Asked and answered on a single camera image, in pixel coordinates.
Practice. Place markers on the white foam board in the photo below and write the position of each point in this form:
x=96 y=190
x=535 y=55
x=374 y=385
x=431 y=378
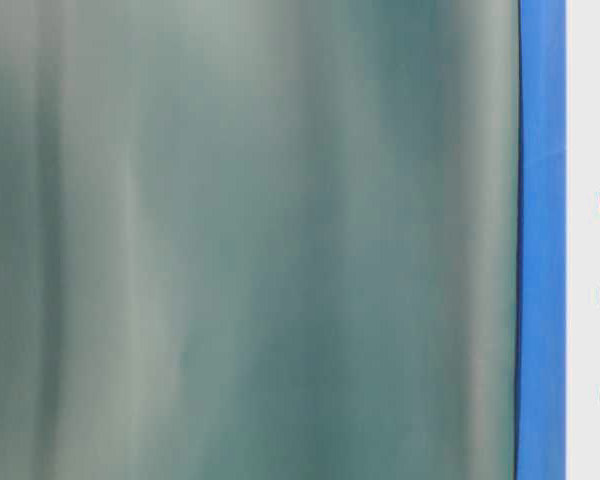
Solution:
x=583 y=264

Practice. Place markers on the blue table mat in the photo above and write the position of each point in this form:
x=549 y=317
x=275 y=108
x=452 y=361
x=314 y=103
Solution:
x=541 y=337

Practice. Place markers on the teal blurred foreground pad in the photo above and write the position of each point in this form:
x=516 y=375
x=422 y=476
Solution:
x=258 y=239

